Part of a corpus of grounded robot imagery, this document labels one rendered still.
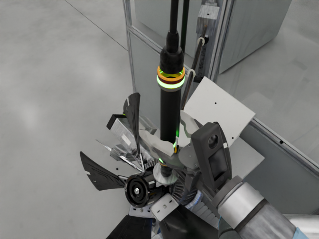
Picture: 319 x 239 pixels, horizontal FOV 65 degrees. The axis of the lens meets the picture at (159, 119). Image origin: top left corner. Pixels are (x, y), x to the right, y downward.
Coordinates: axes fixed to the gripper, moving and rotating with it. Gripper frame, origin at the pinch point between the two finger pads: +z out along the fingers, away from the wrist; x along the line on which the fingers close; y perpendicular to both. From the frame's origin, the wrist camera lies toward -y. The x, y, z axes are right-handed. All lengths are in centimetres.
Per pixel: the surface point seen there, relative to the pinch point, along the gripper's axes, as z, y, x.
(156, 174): -1.9, 19.7, -2.7
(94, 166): 30, 53, -11
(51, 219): 76, 166, -50
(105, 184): 25, 63, -10
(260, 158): -8, 80, 65
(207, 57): 36, 35, 59
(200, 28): 32, 13, 46
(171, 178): -5.3, 19.7, -0.3
